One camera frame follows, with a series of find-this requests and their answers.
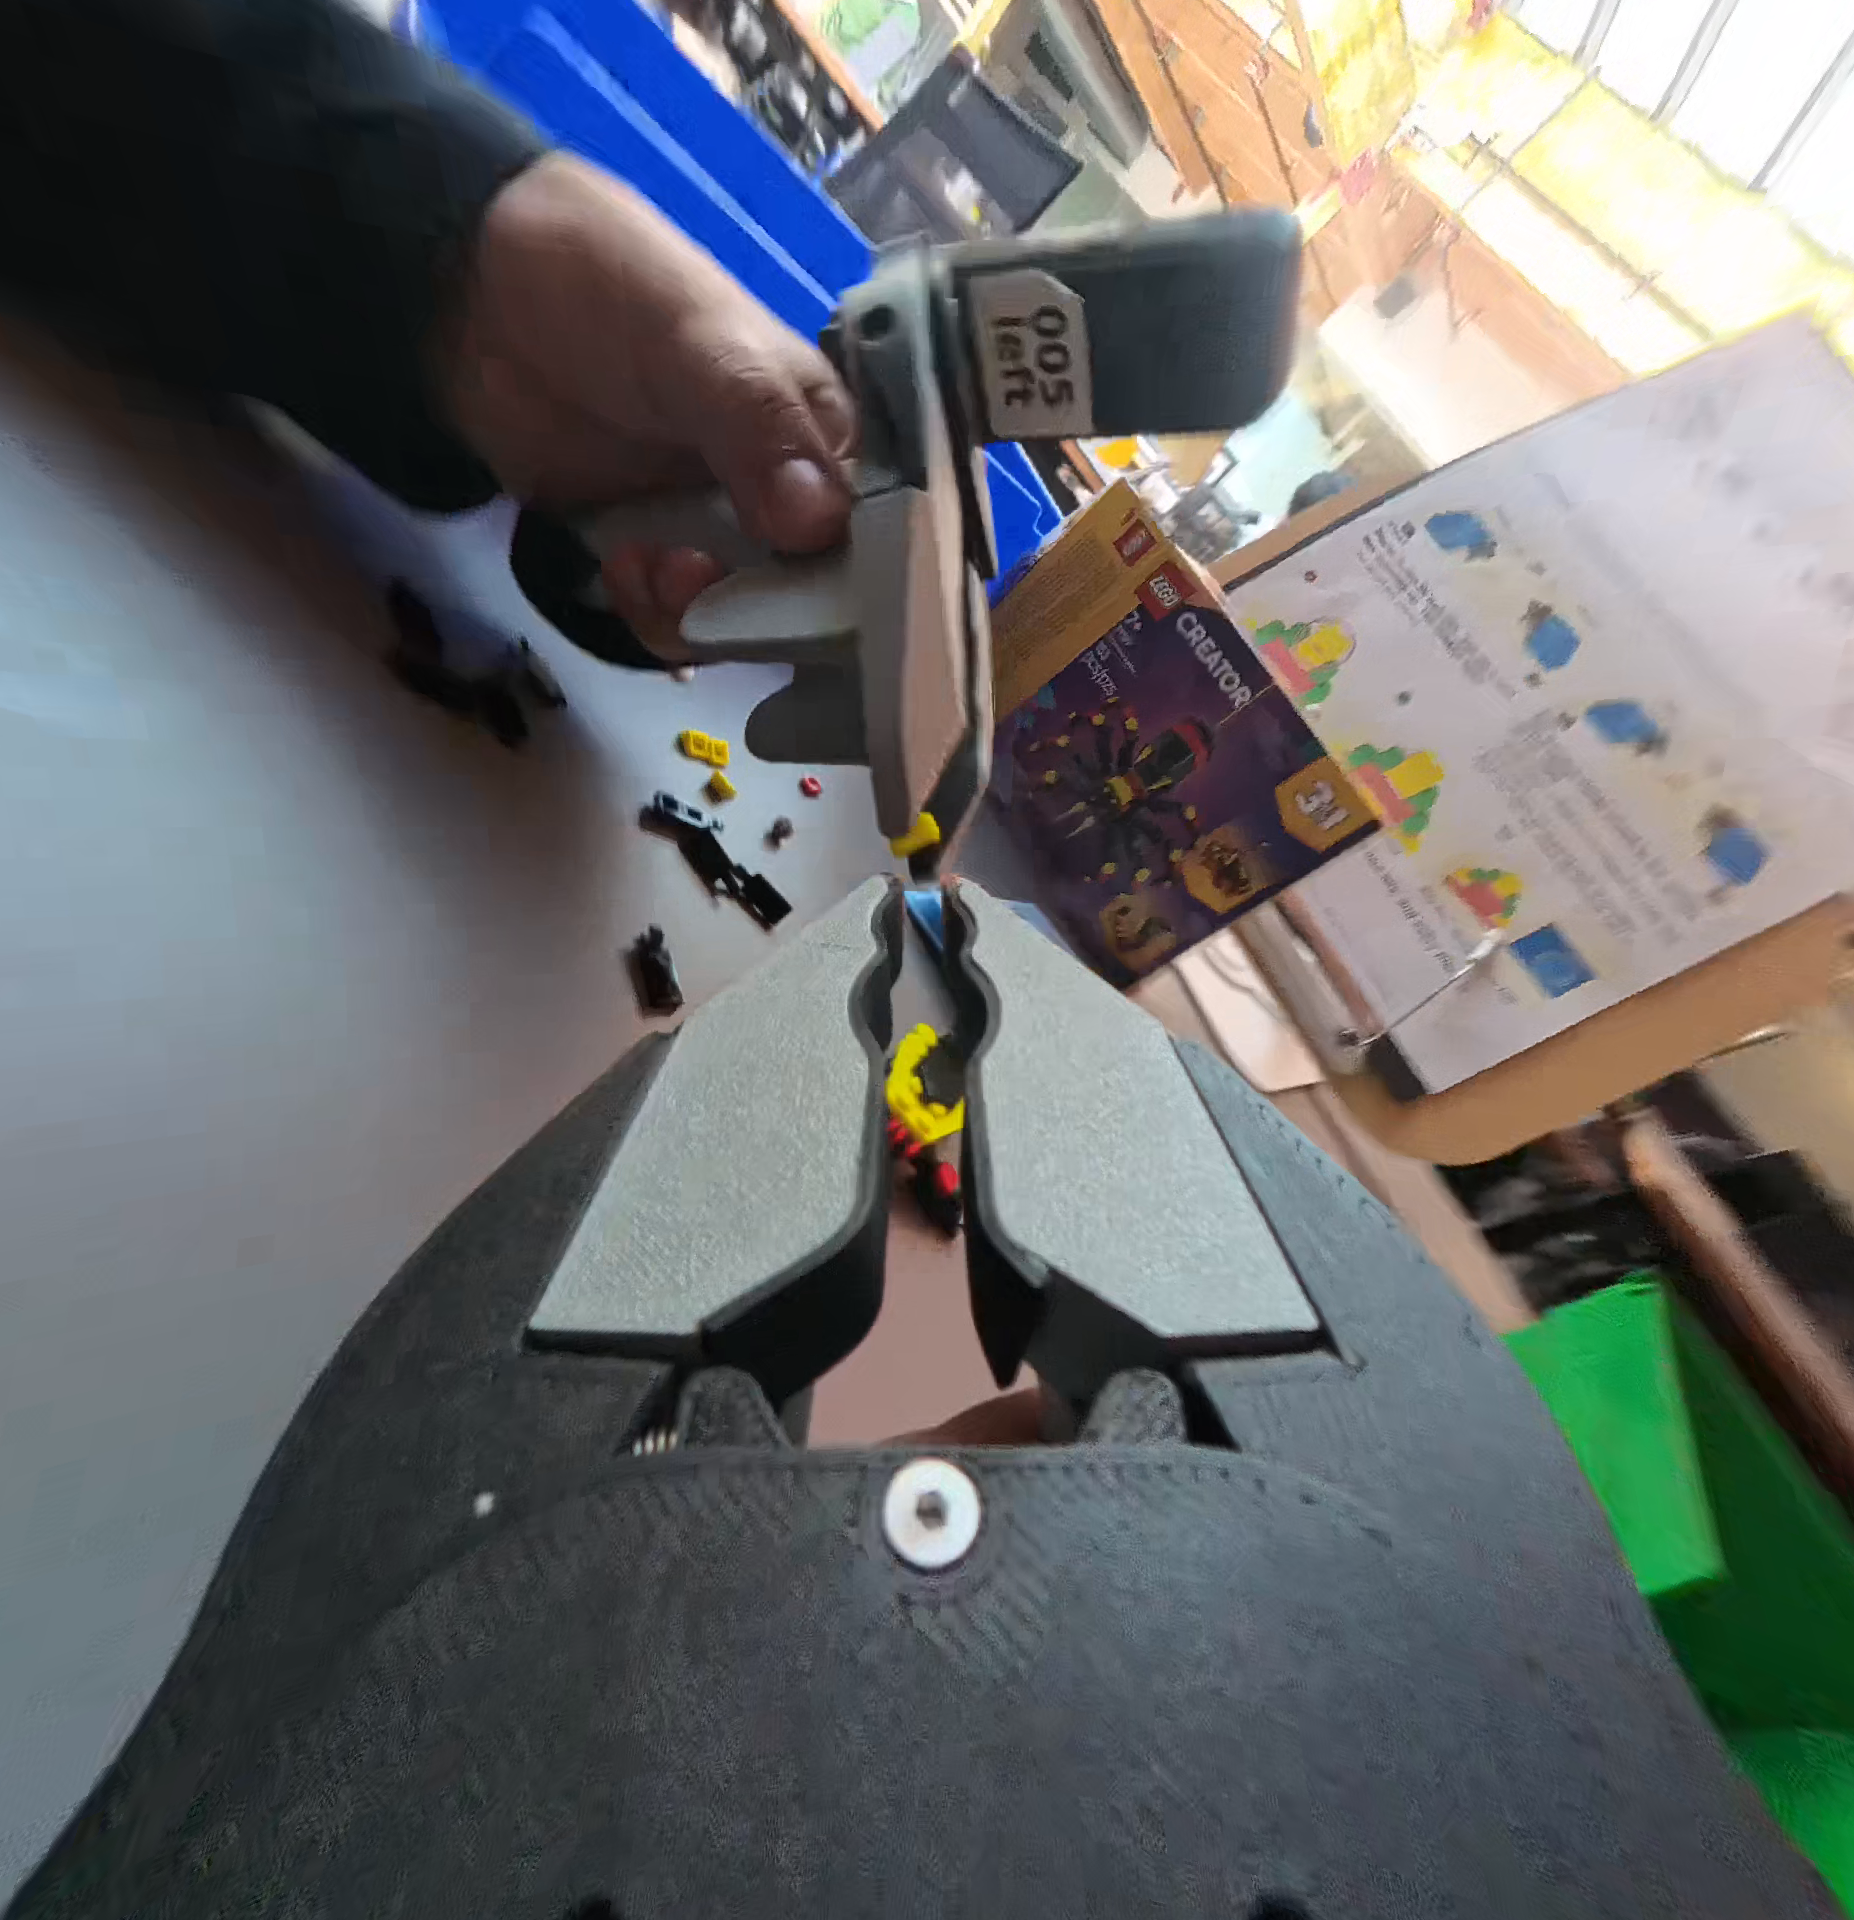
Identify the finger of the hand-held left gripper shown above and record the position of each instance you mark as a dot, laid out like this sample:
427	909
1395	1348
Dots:
913	660
984	690

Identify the scattered black lego pieces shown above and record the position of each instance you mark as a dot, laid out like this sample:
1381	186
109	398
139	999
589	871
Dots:
716	865

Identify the person's left hand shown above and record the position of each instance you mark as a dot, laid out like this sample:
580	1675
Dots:
626	360

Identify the purple and yellow lego box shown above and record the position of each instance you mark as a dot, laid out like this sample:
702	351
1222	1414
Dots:
1168	750

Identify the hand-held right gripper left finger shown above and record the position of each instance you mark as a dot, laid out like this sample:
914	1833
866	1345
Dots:
747	1171

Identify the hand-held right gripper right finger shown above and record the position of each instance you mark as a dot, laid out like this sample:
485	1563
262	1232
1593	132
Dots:
1137	1186

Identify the blue storage bins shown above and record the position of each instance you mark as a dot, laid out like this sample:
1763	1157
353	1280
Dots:
687	135

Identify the small yellow lego wedge piece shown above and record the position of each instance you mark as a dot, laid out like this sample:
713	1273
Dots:
914	835

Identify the yellow and black lego model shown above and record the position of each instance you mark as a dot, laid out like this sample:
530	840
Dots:
921	1088

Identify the printed sheet with brick pictures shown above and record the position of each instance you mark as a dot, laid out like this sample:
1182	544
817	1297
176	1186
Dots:
1618	676

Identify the green bin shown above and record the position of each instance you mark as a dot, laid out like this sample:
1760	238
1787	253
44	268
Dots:
1691	1501

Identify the dark grey device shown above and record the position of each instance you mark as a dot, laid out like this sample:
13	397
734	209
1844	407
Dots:
958	150

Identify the person's left forearm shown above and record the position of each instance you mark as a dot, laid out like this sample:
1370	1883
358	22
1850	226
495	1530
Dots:
192	180

